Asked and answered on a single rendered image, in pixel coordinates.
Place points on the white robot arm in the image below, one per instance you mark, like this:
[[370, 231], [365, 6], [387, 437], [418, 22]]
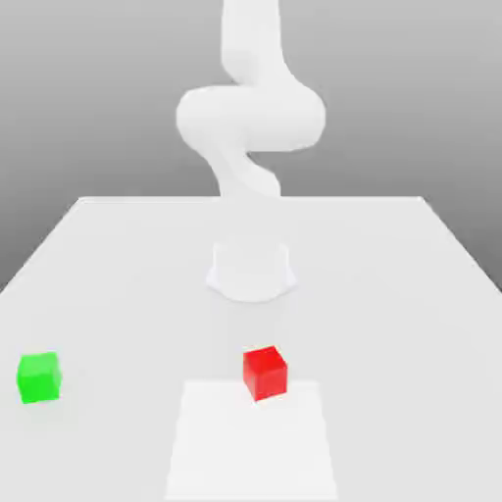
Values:
[[251, 117]]

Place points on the small green cube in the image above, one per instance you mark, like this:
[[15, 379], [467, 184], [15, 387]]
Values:
[[38, 378]]

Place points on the small red cube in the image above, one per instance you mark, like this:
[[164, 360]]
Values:
[[265, 374]]

